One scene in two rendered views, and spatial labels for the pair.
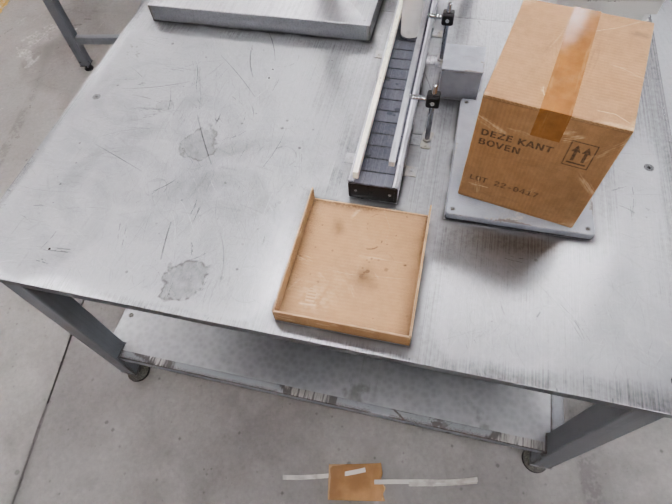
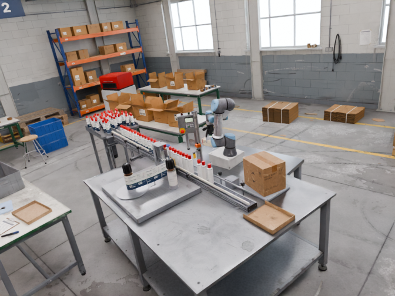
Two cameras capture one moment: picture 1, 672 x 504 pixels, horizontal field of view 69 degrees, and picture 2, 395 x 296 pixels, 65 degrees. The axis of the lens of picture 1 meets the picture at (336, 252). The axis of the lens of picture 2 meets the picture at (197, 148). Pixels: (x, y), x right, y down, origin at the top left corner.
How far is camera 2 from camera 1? 197 cm
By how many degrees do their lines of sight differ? 51
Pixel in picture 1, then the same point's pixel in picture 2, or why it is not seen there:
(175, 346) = not seen: outside the picture
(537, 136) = (273, 171)
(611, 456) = (330, 252)
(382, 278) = (275, 215)
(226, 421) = not seen: outside the picture
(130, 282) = (239, 255)
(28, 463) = not seen: outside the picture
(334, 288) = (272, 223)
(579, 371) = (316, 202)
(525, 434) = (316, 253)
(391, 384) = (283, 272)
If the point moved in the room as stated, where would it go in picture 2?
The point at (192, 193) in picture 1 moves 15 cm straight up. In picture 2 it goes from (220, 236) to (218, 219)
